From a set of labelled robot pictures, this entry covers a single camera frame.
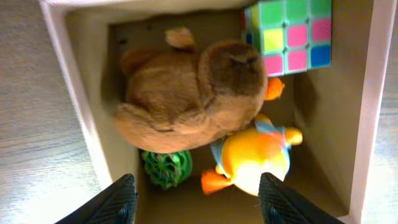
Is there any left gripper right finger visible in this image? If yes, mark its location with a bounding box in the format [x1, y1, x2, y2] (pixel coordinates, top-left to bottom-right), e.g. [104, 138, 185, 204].
[258, 172, 343, 224]

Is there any multicolour puzzle cube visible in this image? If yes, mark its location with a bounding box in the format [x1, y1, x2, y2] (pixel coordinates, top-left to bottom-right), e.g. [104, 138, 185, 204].
[241, 0, 332, 77]

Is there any orange and blue duck toy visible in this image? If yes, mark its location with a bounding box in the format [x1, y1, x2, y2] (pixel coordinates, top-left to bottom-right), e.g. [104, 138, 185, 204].
[201, 113, 303, 196]

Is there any brown plush animal toy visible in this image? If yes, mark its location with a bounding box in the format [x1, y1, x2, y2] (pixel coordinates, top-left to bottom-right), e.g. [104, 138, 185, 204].
[114, 27, 284, 153]

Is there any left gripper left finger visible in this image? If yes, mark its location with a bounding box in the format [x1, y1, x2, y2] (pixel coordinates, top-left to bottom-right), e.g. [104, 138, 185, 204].
[57, 174, 138, 224]

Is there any pink open cardboard box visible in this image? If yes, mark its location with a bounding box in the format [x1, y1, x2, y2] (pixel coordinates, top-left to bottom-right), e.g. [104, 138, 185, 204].
[41, 0, 397, 223]

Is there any green round disc toy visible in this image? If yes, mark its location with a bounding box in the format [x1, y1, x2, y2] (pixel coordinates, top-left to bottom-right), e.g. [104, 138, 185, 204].
[141, 151, 193, 190]

